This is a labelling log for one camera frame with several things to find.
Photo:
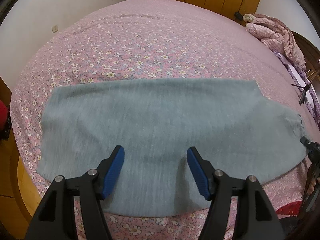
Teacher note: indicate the purple ruffled pillow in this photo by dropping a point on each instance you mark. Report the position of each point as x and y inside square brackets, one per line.
[297, 80]

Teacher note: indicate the white wall socket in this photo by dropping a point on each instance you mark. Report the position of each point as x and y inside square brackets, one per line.
[55, 28]

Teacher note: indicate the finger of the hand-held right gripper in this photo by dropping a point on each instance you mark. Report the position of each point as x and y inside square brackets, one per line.
[312, 147]

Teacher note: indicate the person's right hand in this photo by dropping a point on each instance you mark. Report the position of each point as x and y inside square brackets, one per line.
[314, 186]

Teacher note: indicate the small plush toy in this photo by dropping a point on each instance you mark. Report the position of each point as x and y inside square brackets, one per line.
[248, 18]

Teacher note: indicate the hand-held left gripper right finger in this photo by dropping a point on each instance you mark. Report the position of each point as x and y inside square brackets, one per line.
[197, 171]

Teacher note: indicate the red patterned cloth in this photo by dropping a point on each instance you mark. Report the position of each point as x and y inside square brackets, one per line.
[290, 208]

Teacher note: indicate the pink quilted comforter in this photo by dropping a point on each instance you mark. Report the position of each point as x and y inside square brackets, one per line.
[277, 35]

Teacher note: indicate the red object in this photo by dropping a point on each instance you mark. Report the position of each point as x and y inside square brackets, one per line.
[3, 115]

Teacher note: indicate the bed with pink floral sheet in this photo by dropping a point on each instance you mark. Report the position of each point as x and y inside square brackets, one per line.
[150, 35]

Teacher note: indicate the black tripod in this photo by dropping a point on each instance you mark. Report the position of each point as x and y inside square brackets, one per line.
[303, 92]

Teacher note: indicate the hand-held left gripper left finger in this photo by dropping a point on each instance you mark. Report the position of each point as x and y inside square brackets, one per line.
[113, 170]

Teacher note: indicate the small black object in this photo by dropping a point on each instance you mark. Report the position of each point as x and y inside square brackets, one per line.
[238, 15]

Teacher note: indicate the wooden bedside cabinet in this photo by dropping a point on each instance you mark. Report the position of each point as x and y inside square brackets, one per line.
[15, 185]

